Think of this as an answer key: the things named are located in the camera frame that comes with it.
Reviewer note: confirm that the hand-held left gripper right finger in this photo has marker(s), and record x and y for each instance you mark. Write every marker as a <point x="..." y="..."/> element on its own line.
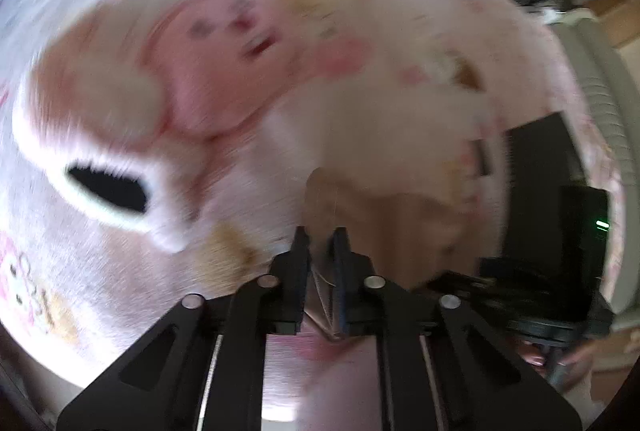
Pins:
<point x="339" y="266"/>

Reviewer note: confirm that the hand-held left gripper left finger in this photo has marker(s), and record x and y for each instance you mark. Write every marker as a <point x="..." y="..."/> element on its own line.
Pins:
<point x="301" y="256"/>

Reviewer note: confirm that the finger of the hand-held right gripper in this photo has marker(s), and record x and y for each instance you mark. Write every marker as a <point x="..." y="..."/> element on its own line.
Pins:
<point x="492" y="278"/>

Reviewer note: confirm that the tan cardboard piece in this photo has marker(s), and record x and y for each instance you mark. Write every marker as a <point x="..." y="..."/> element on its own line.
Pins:
<point x="385" y="231"/>

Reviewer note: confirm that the dark storage box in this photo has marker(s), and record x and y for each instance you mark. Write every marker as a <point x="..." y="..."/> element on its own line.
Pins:
<point x="535" y="171"/>

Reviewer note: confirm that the pink plush towel with face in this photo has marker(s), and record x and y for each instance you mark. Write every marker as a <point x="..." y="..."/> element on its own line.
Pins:
<point x="210" y="76"/>

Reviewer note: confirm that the person's right hand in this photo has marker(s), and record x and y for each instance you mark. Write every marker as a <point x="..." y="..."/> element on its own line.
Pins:
<point x="534" y="357"/>

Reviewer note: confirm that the pink printed blanket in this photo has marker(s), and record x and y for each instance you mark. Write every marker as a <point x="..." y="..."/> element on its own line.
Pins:
<point x="390" y="121"/>

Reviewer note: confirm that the grey padded bed headboard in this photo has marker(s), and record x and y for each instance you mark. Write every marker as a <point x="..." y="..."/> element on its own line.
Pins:
<point x="607" y="76"/>

